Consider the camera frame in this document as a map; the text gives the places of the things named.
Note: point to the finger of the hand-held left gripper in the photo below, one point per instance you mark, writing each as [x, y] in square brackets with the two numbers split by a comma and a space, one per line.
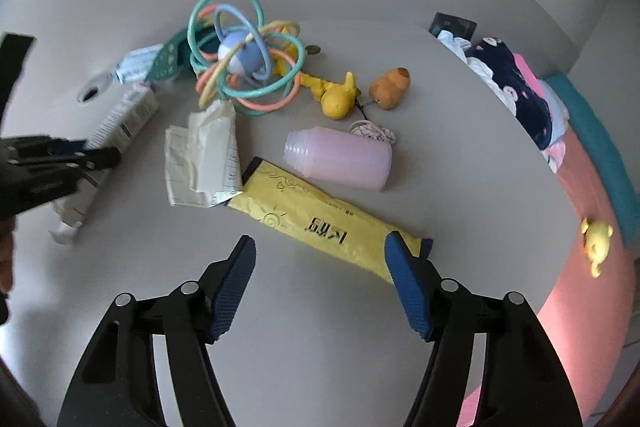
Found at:
[100, 158]
[67, 146]

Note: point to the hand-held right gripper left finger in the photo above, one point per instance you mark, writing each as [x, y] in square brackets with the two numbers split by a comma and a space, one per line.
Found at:
[232, 292]

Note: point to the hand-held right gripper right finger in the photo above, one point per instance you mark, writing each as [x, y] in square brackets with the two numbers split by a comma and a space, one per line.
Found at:
[407, 292]

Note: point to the white medicine box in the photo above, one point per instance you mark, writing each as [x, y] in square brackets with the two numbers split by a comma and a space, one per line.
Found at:
[127, 117]

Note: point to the blue face mask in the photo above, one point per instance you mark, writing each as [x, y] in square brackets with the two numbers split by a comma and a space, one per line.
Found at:
[135, 66]

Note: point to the yellow squeeze tube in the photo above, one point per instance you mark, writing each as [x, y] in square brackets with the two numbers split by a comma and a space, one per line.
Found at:
[310, 217]

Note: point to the white paper wrapper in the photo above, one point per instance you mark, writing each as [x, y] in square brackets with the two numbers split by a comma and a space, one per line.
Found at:
[212, 152]

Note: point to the pink plastic bottle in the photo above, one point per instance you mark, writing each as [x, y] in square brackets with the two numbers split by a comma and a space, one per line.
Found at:
[340, 159]

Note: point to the torn white paper piece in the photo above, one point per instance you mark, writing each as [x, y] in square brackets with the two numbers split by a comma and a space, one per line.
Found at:
[67, 224]

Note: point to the small pink white charm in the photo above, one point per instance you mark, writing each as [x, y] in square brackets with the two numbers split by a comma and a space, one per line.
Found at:
[370, 130]

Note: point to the bed with pink sheet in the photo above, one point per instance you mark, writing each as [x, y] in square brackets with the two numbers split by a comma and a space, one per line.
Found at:
[590, 332]

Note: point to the yellow plush toy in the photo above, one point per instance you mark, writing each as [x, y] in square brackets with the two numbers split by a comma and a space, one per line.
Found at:
[597, 244]

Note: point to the pink printed cloth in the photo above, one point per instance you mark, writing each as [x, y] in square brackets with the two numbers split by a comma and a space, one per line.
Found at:
[555, 157]

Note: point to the brown bear toy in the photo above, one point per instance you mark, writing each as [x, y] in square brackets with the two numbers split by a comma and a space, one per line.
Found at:
[391, 88]

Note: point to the yellow duck toy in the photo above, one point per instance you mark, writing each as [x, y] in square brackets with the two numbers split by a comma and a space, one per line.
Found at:
[336, 99]

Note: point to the navy floral garment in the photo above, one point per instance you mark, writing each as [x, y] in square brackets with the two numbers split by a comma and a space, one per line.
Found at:
[520, 92]

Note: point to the light blue blanket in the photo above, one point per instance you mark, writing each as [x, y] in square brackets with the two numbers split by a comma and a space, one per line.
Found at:
[556, 112]

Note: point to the teal pillow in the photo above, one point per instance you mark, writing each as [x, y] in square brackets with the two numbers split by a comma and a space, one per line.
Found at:
[600, 142]

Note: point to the dark box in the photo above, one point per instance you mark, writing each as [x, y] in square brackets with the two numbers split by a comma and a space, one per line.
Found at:
[452, 25]

